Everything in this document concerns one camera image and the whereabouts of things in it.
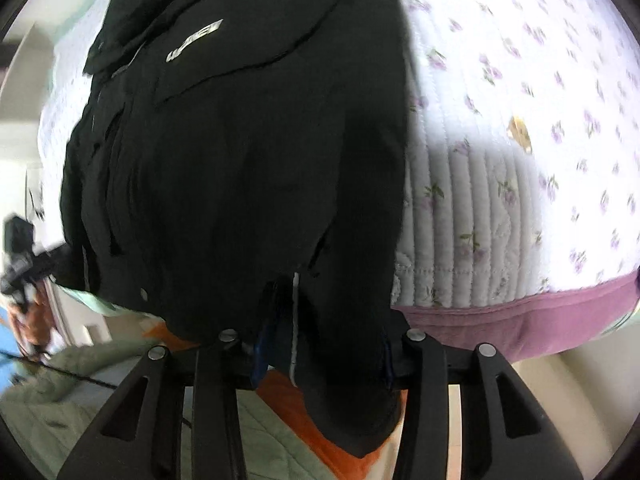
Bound black hooded jacket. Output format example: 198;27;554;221
58;0;418;458

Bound white calligraphy poster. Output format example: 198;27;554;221
25;168;46;226

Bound green quilted blanket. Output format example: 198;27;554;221
0;336;336;480

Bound purple blanket edge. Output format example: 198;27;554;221
398;271;639;362

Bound orange cloth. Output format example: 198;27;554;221
142;320;409;480

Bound floral quilted bedspread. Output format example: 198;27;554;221
53;0;639;309

